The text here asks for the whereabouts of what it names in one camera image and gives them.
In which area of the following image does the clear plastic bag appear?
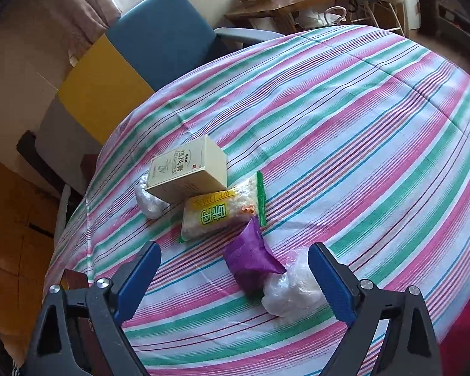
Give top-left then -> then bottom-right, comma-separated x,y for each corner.
261,248 -> 326,319

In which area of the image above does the purple foil sachet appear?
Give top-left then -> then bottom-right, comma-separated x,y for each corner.
223,217 -> 286,294

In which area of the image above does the green yellow snack packet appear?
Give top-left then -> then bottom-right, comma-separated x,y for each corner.
179,171 -> 266,243

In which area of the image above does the cream white carton box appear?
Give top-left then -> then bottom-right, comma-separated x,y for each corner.
146,135 -> 227,204

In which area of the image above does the wooden wardrobe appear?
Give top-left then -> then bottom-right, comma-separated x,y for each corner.
0,162 -> 59,363

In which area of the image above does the grey yellow blue armchair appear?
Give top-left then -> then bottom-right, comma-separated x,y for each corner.
17,0 -> 280,238

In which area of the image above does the white plastic bag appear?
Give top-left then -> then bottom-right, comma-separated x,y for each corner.
295,6 -> 347,30

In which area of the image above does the patterned window curtain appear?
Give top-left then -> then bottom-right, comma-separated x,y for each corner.
39,0 -> 123,64

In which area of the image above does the wooden side table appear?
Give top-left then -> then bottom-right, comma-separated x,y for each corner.
225,0 -> 337,35

